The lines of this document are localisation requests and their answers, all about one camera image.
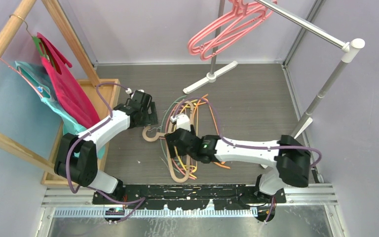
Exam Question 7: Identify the beige plastic hanger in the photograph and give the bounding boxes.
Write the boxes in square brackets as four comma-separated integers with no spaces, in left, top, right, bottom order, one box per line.
[142,100,199,184]

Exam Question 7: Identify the thick pink plastic hanger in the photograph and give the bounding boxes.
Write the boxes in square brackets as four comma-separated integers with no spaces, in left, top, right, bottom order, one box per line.
[188,0,278,56]

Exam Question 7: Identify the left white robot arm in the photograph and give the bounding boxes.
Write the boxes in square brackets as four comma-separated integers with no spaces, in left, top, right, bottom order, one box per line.
[54,90,158,204]

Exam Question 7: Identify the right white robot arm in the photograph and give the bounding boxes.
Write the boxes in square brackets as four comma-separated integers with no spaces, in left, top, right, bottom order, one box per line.
[165,128,311,203]

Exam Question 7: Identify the wooden tray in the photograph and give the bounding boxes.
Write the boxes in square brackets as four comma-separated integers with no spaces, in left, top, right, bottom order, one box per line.
[41,79,121,187]

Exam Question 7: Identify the red garment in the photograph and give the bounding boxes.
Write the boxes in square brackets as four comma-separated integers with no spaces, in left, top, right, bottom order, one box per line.
[37,33,100,128]

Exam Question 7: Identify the pink hanger on wooden rack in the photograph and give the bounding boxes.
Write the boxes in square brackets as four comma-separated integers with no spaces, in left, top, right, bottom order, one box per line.
[0,57,55,101]

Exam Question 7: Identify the teal garment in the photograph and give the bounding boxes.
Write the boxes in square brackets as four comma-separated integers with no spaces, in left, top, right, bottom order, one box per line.
[14,60,107,160]

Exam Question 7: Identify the green hanger on rack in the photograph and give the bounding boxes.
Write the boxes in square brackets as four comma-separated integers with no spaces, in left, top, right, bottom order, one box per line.
[9,14,58,71]

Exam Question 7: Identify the wooden clothes rack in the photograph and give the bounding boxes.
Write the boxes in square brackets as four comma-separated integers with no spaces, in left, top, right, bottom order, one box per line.
[0,0,103,173]

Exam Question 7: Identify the metal clothes rack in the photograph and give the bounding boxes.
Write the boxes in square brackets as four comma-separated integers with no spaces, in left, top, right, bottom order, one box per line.
[182,0,366,169]

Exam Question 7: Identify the green wire hanger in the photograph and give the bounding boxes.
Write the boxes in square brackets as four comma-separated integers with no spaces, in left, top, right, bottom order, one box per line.
[159,95,186,166]

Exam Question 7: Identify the yellow wire hanger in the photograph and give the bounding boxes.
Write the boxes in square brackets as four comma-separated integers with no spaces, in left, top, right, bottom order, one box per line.
[168,100,198,183]

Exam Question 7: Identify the thin pink wire hanger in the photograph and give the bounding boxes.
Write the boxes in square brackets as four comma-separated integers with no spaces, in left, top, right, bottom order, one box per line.
[161,96,198,183]

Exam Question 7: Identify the orange wire hanger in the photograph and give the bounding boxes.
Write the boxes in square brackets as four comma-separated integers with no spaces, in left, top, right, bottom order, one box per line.
[194,100,231,169]

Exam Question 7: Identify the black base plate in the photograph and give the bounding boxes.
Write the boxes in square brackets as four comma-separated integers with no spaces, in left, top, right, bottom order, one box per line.
[92,183,287,212]

